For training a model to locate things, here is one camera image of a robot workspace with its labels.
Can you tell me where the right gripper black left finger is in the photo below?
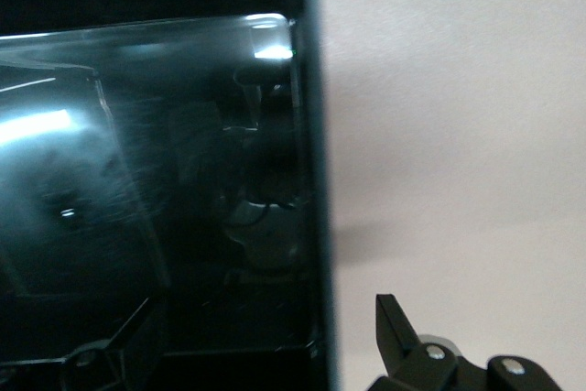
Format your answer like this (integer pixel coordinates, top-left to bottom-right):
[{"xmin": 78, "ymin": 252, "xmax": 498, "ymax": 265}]
[{"xmin": 0, "ymin": 297, "xmax": 170, "ymax": 391}]

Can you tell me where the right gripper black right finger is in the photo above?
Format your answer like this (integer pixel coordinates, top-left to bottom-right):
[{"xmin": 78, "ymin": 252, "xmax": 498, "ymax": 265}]
[{"xmin": 365, "ymin": 292, "xmax": 564, "ymax": 391}]

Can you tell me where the black plastic box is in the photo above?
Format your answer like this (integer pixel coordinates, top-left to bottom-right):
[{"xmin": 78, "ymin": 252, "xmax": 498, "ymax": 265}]
[{"xmin": 0, "ymin": 0, "xmax": 342, "ymax": 391}]

